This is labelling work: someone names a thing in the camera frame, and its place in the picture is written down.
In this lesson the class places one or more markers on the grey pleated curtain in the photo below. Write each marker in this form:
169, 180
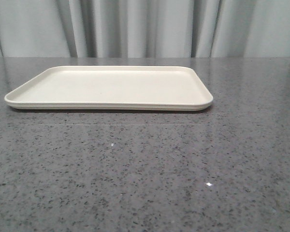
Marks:
145, 28

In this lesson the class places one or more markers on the cream rectangular plastic tray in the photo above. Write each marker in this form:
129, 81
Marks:
162, 88

